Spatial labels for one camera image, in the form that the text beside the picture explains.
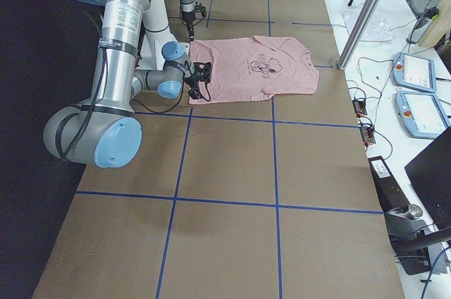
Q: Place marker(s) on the aluminium frame post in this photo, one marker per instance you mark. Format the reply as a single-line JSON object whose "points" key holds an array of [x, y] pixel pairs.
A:
{"points": [[356, 34]]}

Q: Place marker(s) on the pink Snoopy t-shirt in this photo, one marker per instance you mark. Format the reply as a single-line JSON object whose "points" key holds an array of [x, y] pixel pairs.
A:
{"points": [[251, 69]]}

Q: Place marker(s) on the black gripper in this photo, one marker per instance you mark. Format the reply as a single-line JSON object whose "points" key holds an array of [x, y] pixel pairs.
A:
{"points": [[188, 24], [190, 82]]}

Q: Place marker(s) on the clear plastic bag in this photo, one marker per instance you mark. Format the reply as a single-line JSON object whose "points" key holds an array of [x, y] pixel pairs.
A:
{"points": [[377, 29]]}

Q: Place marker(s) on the black box with label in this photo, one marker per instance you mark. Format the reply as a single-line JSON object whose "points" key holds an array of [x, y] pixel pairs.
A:
{"points": [[390, 194]]}

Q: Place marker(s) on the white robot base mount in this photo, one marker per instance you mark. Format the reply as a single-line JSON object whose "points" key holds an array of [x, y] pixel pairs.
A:
{"points": [[157, 32]]}

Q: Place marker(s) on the lower teach pendant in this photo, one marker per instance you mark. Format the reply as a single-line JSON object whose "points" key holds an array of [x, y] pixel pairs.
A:
{"points": [[421, 114]]}

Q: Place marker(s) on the orange grey usb hub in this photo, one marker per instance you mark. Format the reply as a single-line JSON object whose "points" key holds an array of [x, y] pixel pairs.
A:
{"points": [[359, 107], [367, 134]]}

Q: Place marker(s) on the teach pendant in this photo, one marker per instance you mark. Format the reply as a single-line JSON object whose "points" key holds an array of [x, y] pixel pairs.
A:
{"points": [[421, 114], [414, 72]]}

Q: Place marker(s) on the upper teach pendant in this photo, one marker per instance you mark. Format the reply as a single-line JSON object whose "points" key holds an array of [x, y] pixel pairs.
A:
{"points": [[414, 72]]}

